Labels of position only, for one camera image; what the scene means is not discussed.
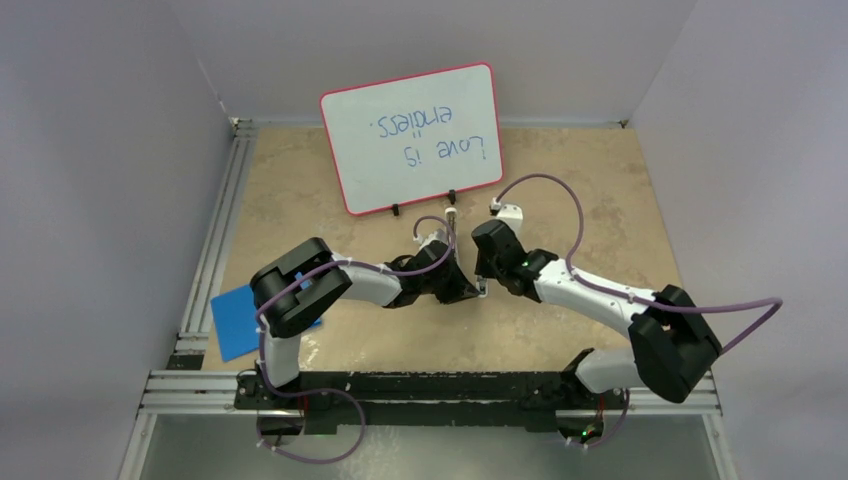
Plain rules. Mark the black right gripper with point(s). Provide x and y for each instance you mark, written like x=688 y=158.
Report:
x=480 y=268

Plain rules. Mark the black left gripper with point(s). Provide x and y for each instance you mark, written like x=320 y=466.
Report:
x=459 y=289

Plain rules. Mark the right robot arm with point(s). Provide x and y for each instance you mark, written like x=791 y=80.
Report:
x=671 y=347

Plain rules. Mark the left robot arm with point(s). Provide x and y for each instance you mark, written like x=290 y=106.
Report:
x=292 y=292

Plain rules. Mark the blue plastic sheet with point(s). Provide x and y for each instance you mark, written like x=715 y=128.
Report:
x=234 y=319

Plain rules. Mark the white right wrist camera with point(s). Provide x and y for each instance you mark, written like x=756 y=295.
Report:
x=510 y=214

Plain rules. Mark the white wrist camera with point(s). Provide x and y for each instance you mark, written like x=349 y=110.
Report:
x=510 y=214
x=439 y=235

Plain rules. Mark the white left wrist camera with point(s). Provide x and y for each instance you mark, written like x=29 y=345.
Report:
x=439 y=235

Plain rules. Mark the white board with pink frame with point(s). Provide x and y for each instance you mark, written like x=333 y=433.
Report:
x=415 y=138

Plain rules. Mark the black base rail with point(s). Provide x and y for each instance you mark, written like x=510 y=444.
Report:
x=536 y=401

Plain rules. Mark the aluminium frame rail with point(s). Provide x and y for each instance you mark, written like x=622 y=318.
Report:
x=281 y=188

